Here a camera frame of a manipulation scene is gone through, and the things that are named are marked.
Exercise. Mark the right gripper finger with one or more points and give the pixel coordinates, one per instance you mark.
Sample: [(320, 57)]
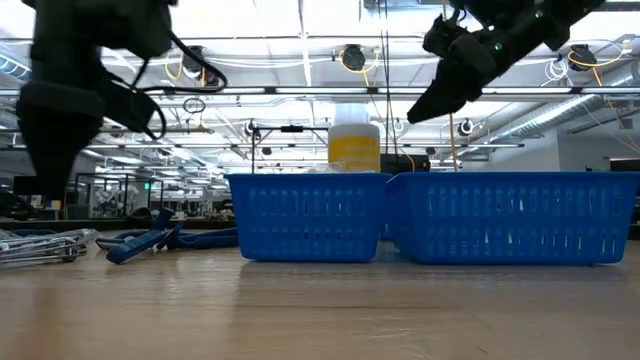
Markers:
[(460, 80)]

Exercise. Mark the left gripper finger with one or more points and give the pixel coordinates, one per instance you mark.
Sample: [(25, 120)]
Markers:
[(60, 135)]

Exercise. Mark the navy disposable razor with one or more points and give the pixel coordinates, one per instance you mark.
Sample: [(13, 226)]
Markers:
[(210, 239), (130, 250), (102, 243)]

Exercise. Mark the black computer monitor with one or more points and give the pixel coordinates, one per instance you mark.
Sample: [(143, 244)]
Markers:
[(22, 185)]

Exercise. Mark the black box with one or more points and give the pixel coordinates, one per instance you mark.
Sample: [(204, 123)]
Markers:
[(400, 164)]

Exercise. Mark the yellow wipes canister white lid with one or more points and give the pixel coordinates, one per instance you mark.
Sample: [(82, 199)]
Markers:
[(353, 150)]

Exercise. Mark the long ceiling light bar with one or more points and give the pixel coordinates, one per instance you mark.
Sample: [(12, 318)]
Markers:
[(320, 90)]

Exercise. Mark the wide blue plastic basket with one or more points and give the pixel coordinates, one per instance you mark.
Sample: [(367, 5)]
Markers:
[(515, 220)]

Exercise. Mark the black thin metal stand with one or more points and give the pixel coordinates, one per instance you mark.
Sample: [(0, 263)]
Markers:
[(292, 128)]

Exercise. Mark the black screen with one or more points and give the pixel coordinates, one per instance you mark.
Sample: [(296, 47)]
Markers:
[(625, 165)]

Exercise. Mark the narrow blue plastic basket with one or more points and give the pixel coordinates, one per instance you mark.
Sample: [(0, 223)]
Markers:
[(310, 215)]

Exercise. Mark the black framed glass enclosure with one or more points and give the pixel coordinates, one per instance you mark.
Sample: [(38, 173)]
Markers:
[(125, 192)]

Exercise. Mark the ribbed ventilation duct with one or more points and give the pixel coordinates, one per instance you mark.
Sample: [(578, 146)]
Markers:
[(7, 65)]

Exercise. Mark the black aluminium table frame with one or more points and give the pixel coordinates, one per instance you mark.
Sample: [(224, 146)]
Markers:
[(75, 225)]

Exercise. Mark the silver ventilation duct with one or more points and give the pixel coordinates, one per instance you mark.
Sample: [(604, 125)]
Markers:
[(560, 112)]

